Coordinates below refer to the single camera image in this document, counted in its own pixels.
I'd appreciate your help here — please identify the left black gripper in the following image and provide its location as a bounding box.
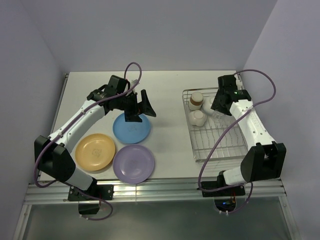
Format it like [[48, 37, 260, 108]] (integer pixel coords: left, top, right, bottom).
[[116, 89, 156, 123]]

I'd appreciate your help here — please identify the blue plastic plate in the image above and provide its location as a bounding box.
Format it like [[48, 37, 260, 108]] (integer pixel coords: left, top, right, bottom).
[[112, 113, 151, 144]]

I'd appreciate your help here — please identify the brown white ceramic cup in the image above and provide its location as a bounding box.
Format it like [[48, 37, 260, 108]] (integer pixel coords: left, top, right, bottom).
[[188, 91, 204, 111]]

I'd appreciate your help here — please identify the flower patterned small dish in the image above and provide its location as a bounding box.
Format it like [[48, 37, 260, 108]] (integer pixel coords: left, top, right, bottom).
[[188, 110, 207, 127]]

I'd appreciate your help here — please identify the purple plastic plate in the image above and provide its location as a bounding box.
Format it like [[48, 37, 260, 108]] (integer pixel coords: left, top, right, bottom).
[[112, 144, 155, 185]]

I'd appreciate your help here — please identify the orange plastic plate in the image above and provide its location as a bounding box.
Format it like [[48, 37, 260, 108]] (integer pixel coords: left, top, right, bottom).
[[74, 133, 116, 172]]

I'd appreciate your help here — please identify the small clear glass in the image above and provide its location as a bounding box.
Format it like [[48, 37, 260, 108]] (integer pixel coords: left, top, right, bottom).
[[212, 111, 225, 121]]

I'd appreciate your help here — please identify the white ceramic bowl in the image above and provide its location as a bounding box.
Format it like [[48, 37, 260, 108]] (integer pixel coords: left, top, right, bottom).
[[201, 96, 215, 116]]

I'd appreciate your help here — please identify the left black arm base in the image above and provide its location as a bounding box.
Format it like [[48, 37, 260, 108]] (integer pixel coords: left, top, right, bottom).
[[67, 184, 114, 221]]

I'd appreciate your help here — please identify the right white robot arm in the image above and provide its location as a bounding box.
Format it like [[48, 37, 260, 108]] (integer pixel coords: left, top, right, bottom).
[[211, 75, 287, 195]]

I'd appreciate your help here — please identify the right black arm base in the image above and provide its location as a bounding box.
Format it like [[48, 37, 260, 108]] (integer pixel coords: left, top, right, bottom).
[[200, 174, 246, 214]]

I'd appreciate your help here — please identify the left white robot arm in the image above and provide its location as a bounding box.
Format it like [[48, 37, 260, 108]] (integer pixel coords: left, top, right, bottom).
[[34, 75, 156, 200]]

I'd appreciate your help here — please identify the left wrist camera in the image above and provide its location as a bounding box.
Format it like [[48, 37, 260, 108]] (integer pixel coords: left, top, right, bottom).
[[129, 79, 139, 88]]

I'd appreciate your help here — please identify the metal wire dish rack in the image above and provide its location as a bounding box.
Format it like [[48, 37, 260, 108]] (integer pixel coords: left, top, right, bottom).
[[181, 85, 251, 163]]

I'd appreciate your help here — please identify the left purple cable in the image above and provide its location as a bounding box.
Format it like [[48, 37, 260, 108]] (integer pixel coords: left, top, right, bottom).
[[33, 61, 143, 188]]

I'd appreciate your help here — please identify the purple cable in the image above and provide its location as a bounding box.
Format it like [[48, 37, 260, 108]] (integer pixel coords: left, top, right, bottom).
[[33, 61, 143, 188], [198, 69, 277, 215]]

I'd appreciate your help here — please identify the aluminium mounting rail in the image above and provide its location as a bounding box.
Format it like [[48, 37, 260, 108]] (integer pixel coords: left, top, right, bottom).
[[23, 178, 287, 205]]

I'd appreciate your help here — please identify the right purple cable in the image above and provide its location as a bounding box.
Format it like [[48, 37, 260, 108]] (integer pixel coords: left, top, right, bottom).
[[198, 69, 277, 215]]

